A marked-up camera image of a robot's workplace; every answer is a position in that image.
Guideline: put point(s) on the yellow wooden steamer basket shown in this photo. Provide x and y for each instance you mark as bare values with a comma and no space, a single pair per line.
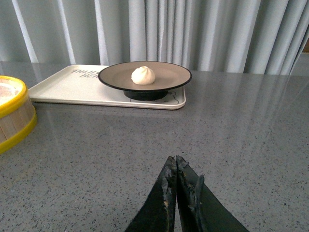
17,114

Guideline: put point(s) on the grey pleated curtain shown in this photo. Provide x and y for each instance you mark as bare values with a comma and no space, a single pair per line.
249,36

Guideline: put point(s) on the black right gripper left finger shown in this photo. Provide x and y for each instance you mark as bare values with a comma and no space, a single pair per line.
158,212

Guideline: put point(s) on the brown cardboard box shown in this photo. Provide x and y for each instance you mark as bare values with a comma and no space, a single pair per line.
306,47

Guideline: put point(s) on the brown plate with black rim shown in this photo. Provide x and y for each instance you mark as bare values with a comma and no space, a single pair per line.
167,76

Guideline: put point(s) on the white steamed bun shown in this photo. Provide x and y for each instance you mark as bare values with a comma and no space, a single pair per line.
143,76

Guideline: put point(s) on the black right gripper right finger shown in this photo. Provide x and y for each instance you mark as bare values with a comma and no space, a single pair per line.
199,209

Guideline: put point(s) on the cream bear-print tray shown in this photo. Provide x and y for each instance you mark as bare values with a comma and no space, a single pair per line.
79,84

